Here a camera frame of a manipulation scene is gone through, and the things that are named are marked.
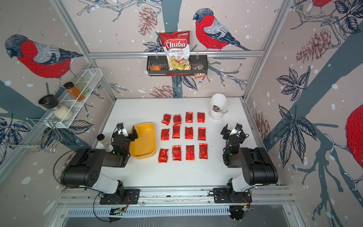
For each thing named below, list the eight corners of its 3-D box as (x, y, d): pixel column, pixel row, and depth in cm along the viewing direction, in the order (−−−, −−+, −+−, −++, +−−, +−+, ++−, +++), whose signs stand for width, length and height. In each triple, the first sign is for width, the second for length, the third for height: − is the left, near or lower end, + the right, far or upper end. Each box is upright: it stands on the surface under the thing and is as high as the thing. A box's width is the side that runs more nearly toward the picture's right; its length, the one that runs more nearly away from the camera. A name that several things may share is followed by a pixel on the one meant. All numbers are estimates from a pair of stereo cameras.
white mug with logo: (208, 119, 109) (211, 105, 96) (209, 107, 117) (212, 92, 104) (223, 121, 107) (228, 107, 94) (223, 109, 115) (228, 94, 102)
